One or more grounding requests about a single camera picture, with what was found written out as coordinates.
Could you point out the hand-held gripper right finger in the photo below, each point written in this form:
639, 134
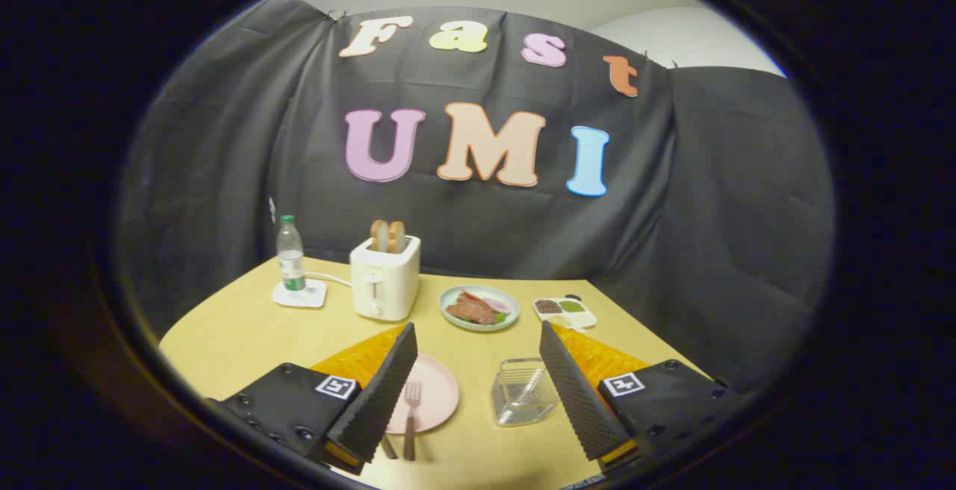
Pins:
575, 393

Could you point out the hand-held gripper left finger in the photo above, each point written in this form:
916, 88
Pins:
381, 393

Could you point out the pink plate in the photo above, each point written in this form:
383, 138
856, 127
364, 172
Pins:
437, 393

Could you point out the white divided condiment dish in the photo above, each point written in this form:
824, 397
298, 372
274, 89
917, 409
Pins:
582, 318

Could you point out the white toaster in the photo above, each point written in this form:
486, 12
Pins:
385, 281

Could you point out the pale green plate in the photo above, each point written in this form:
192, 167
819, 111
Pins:
449, 299

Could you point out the white square coaster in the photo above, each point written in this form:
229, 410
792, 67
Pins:
310, 299

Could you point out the pink ham slice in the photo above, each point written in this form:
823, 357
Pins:
497, 305

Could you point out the brown meat slices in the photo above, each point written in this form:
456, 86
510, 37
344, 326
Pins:
474, 312

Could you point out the toast slice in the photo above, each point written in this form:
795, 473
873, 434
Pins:
396, 237
379, 236

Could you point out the clear plastic water bottle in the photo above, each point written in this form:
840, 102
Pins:
290, 258

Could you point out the black backdrop cloth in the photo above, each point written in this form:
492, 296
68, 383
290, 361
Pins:
224, 139

